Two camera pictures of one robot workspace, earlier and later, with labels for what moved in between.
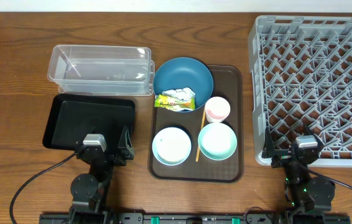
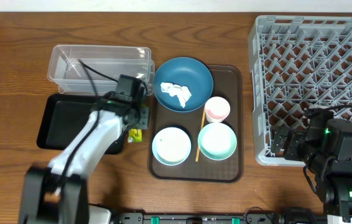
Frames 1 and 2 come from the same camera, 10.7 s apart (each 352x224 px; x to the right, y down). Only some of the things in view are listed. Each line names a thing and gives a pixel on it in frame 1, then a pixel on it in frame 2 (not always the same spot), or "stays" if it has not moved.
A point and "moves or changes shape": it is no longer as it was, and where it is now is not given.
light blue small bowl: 171,146 stays
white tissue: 185,94 moves or changes shape
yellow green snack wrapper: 173,104 to 135,135
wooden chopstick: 203,121 stays
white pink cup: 217,109 stays
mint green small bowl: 217,141 stays
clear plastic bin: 101,70 stays
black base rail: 143,218 stays
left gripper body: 117,162 to 140,120
